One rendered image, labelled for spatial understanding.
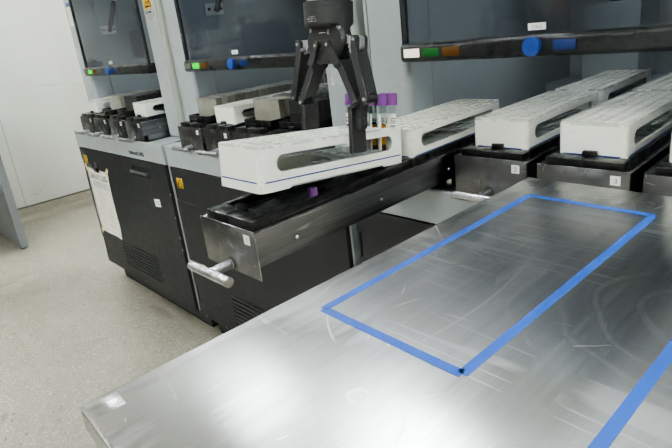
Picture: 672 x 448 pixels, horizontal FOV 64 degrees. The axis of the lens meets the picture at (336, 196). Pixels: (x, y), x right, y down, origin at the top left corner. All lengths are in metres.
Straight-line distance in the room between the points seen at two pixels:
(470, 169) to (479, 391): 0.63
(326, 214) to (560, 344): 0.44
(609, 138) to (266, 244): 0.52
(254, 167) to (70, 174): 3.68
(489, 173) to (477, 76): 0.43
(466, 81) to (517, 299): 0.88
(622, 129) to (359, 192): 0.39
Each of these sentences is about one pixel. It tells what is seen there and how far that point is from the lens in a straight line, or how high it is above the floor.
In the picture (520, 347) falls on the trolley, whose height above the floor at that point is 0.82.
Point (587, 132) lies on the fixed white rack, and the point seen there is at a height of 0.85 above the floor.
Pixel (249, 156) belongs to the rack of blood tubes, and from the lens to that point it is 0.72.
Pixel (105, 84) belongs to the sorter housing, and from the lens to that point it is 2.59.
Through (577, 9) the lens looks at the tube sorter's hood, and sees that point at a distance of 0.92.
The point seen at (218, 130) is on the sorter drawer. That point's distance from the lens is 1.54.
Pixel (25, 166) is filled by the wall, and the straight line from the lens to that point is 4.27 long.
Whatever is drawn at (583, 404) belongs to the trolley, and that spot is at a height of 0.82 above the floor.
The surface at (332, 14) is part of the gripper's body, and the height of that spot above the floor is 1.06.
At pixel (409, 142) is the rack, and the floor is 0.84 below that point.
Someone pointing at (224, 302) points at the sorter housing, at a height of 0.21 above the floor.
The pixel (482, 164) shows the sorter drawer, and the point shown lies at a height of 0.79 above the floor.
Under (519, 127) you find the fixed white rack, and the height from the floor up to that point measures 0.85.
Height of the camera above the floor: 1.05
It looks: 18 degrees down
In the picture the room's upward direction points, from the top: 7 degrees counter-clockwise
